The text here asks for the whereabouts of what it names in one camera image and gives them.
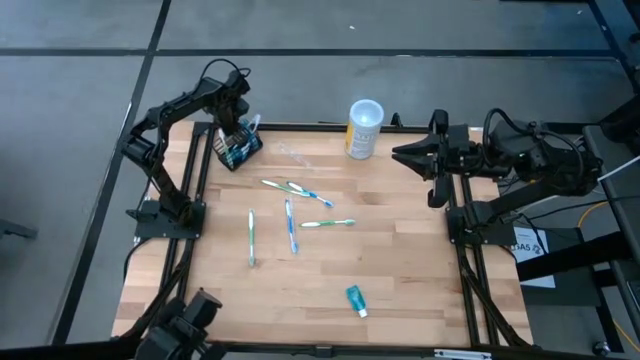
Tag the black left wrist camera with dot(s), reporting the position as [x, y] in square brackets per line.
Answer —
[239, 80]

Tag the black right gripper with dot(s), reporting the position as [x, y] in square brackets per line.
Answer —
[457, 157]

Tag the white wipes canister yellow label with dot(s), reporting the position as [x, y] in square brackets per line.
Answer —
[364, 132]

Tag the blue white toothbrush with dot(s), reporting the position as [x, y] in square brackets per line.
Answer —
[255, 122]
[320, 199]

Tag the black diagonal frame brace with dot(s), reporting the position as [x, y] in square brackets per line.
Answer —
[497, 310]
[127, 330]

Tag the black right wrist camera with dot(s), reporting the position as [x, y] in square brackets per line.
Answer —
[457, 135]

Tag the black bulky device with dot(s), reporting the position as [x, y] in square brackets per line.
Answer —
[200, 305]

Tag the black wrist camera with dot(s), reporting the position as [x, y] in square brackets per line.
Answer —
[239, 80]
[457, 135]

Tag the black aluminium frame rail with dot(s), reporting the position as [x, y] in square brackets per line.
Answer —
[202, 167]
[189, 165]
[464, 280]
[483, 280]

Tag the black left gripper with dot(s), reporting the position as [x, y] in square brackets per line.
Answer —
[232, 102]

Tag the black clamp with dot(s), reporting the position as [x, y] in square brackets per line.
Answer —
[396, 120]

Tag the teal toothbrush case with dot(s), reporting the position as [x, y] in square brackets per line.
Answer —
[356, 299]

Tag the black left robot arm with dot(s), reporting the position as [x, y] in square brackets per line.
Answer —
[175, 105]

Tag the black long frame bar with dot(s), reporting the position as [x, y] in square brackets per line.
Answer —
[390, 351]

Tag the white printed paper sheet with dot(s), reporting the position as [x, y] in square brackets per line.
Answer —
[530, 250]

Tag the dark grey stand foot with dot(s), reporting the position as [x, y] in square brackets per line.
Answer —
[15, 230]

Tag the black side stand frame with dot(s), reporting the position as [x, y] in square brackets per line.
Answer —
[575, 257]

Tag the black caster wheel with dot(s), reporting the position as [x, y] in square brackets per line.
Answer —
[600, 347]

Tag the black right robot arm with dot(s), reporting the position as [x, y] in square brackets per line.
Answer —
[545, 160]

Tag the green white toothbrush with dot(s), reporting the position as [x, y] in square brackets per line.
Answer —
[223, 141]
[327, 223]
[275, 185]

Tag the white label strip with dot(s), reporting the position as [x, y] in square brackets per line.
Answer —
[462, 354]

